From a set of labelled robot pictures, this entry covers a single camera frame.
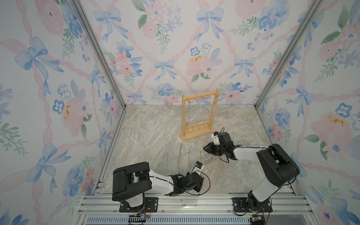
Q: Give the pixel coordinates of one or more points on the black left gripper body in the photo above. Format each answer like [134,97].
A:
[198,187]

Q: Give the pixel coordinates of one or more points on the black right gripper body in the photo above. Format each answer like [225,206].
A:
[221,149]

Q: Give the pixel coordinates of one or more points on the wooden jewelry display stand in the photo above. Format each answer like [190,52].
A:
[189,131]

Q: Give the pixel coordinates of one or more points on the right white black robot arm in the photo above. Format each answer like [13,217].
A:
[279,168]

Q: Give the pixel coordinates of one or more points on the green circuit board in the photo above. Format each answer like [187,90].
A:
[257,220]

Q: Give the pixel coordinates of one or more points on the right aluminium corner profile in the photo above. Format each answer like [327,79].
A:
[299,33]

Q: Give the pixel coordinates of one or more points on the aluminium corner profile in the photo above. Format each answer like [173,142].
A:
[83,19]
[299,33]

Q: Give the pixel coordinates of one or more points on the left aluminium corner profile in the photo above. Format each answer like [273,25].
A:
[83,19]

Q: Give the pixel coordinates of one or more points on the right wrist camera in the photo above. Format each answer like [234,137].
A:
[216,138]

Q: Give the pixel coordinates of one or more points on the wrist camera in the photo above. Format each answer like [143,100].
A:
[216,138]
[198,168]

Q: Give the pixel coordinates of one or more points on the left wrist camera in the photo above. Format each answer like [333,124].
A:
[198,168]

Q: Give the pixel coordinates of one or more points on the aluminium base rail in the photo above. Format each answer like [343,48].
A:
[209,209]

